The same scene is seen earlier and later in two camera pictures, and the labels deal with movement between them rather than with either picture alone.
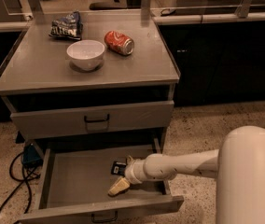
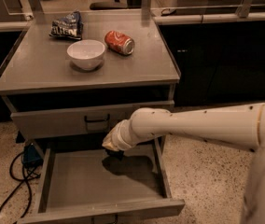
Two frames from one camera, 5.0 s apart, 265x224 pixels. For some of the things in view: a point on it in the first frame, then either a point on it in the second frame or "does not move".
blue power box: x=31 y=157 does not move
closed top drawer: x=92 y=120 does not move
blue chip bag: x=68 y=26 does not move
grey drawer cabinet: x=88 y=78 does not move
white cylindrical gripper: x=132 y=171 -> x=118 y=137
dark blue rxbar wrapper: x=118 y=168 -> x=118 y=154
